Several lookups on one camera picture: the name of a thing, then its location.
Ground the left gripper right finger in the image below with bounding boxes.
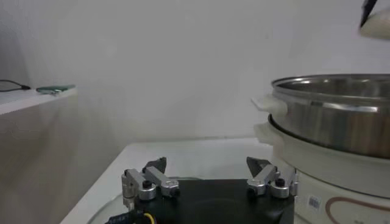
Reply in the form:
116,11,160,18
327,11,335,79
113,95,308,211
246,156,299,199

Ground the white side table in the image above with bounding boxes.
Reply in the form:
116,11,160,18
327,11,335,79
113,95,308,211
0,87,79,116

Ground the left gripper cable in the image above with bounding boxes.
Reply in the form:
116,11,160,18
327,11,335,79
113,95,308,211
105,211,156,224

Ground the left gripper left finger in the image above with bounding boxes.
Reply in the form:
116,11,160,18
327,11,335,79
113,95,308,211
121,156,181,210

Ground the white electric cooking pot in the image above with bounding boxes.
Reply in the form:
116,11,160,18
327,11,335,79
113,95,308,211
253,121,390,224

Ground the thin black cable with plug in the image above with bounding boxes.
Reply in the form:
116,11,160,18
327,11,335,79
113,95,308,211
0,79,32,93

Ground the glass lid with white handle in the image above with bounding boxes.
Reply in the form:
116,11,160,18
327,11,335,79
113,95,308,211
87,175,214,224

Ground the stainless steel steamer basket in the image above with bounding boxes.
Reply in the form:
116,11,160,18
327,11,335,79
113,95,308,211
251,74,390,159

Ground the cleaver with green handle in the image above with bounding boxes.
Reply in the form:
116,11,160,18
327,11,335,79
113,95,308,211
35,84,76,95

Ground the white steamed baozi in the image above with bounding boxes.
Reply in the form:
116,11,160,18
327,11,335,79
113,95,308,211
359,9,390,40

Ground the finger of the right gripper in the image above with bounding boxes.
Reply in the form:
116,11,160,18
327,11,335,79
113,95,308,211
359,0,378,29

